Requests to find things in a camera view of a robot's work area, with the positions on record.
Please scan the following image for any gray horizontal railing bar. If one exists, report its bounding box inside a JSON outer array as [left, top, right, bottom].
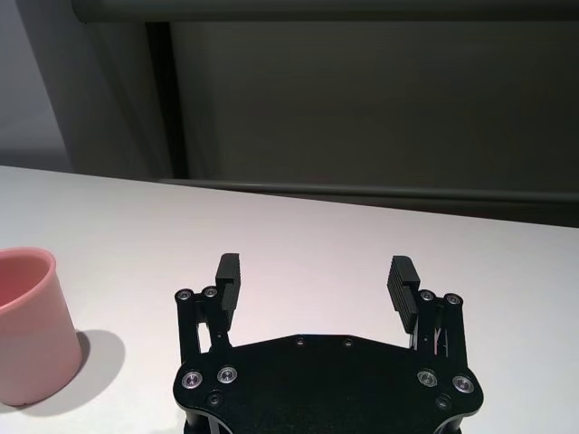
[[157, 177, 579, 203], [71, 0, 579, 23]]

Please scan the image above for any pink plastic cup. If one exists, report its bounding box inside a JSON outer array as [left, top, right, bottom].
[[0, 247, 84, 407]]

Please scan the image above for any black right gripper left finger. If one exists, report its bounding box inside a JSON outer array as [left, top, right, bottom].
[[175, 252, 245, 363]]

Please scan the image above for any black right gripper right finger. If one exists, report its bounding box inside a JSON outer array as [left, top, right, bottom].
[[386, 255, 468, 361]]

